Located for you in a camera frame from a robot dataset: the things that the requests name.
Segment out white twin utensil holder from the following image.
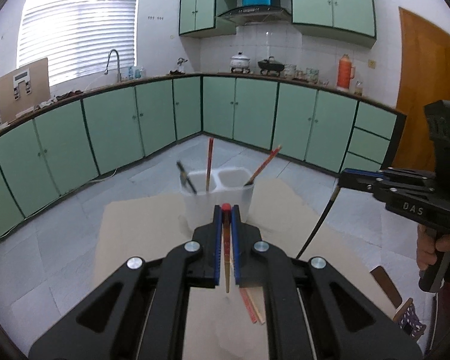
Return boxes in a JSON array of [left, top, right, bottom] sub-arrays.
[[180, 166, 254, 230]]

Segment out orange thermos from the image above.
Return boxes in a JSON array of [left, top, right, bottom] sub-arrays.
[[337, 54, 355, 91]]

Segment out red patterned bamboo chopstick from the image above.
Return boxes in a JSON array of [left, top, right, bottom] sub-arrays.
[[205, 137, 215, 193]]

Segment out steel faucet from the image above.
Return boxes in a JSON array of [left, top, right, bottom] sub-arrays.
[[103, 49, 123, 83]]

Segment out black wok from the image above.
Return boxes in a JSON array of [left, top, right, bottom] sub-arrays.
[[257, 56, 285, 77]]

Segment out black chopstick silver band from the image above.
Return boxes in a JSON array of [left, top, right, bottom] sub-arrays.
[[176, 161, 197, 194]]

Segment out white ceramic pot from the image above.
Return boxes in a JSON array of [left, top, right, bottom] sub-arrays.
[[230, 52, 250, 74]]

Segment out green lower cabinets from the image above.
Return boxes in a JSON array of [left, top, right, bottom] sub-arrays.
[[0, 74, 406, 239]]

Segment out green upper cabinets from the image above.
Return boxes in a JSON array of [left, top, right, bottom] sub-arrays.
[[178, 0, 377, 48]]

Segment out person's right hand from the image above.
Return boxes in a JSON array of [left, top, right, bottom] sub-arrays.
[[416, 224, 450, 272]]

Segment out white window blind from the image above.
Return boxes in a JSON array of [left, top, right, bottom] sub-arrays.
[[17, 0, 138, 86]]

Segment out green cabinets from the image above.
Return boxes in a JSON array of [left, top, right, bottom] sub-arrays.
[[0, 74, 406, 239], [178, 0, 377, 48]]

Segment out wooden door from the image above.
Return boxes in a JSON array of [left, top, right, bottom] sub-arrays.
[[393, 7, 450, 171]]

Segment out plain bamboo chopstick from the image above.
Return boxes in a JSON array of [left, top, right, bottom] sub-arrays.
[[246, 289, 266, 325]]

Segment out range hood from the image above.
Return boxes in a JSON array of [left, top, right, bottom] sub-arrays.
[[218, 5, 292, 26]]

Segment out cardboard box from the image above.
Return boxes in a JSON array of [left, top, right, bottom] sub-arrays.
[[0, 58, 51, 123]]

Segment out glass jar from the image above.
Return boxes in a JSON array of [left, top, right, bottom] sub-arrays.
[[354, 80, 363, 96]]

